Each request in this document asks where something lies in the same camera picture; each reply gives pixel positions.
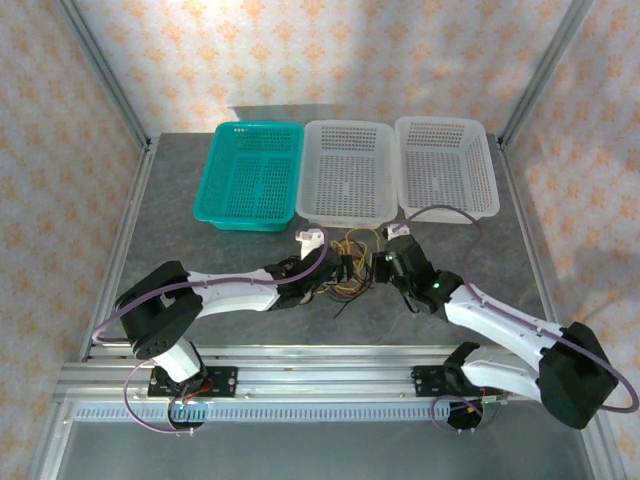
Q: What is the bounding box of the orange wire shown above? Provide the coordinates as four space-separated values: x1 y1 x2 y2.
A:
322 238 374 301

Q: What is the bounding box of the white plastic basket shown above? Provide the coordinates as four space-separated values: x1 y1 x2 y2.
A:
394 115 502 225
295 119 397 231

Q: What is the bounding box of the teal plastic basket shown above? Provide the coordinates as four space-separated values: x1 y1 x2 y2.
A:
192 121 305 233

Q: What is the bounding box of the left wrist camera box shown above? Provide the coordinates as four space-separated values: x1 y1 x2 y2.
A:
294 225 327 261

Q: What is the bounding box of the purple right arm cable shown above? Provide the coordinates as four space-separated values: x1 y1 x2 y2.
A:
387 205 640 436

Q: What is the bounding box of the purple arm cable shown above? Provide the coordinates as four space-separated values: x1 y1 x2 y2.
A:
387 205 640 436
91 224 331 437

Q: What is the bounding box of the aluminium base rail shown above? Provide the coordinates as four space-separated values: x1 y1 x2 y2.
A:
53 343 601 404

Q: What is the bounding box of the aluminium table edge rail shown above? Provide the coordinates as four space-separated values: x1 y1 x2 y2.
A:
89 134 161 361
492 133 571 360

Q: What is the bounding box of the grey slotted cable duct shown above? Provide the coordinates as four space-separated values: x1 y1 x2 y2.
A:
73 402 506 423

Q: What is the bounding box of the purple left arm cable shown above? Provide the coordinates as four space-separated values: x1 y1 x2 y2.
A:
91 224 331 437

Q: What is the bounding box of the aluminium frame post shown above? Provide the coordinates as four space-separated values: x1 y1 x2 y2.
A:
52 0 154 154
497 0 596 151

